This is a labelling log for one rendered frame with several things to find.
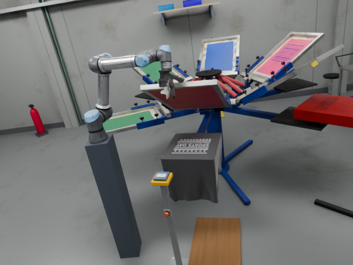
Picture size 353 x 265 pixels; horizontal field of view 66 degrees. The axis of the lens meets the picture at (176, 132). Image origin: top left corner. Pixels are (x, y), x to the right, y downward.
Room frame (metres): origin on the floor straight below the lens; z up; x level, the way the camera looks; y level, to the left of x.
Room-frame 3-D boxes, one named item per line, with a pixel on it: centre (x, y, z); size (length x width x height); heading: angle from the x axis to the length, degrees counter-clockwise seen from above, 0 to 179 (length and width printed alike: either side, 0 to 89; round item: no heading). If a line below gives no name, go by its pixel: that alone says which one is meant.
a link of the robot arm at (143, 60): (1.85, 0.32, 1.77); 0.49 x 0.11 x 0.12; 68
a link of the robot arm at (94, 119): (1.97, 0.61, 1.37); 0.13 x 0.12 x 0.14; 158
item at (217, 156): (2.05, -0.32, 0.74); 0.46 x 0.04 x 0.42; 161
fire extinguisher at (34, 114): (5.62, 2.93, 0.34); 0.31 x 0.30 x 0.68; 175
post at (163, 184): (1.67, 0.16, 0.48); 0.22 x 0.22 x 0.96; 71
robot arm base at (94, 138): (1.97, 0.61, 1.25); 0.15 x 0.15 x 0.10
